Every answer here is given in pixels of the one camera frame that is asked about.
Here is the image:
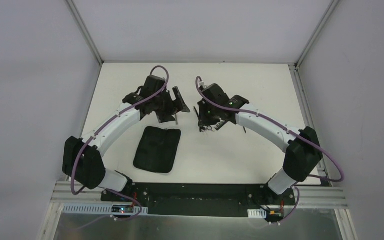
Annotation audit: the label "black zip tool case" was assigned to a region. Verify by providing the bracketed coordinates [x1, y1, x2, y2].
[133, 126, 182, 174]

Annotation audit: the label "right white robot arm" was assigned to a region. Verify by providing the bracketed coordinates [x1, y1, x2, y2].
[196, 83, 323, 205]

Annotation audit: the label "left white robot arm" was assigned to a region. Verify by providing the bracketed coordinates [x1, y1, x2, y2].
[62, 75, 190, 203]

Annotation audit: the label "silver black hair scissors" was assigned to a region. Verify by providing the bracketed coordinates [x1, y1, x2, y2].
[199, 126, 216, 133]

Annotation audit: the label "black comb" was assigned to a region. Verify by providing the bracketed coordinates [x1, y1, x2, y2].
[214, 120, 228, 131]

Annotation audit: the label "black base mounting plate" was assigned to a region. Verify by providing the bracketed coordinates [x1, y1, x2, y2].
[100, 182, 296, 218]

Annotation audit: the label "right white cable duct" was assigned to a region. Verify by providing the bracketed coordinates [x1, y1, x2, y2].
[247, 208, 267, 219]

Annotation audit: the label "white cable duct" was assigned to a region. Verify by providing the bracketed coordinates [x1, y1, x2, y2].
[247, 208, 267, 219]
[62, 203, 149, 216]

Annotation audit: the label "left white cable duct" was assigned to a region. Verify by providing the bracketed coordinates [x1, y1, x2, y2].
[62, 203, 149, 216]

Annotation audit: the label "aluminium frame rail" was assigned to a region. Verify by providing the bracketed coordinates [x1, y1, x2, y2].
[50, 181, 349, 210]

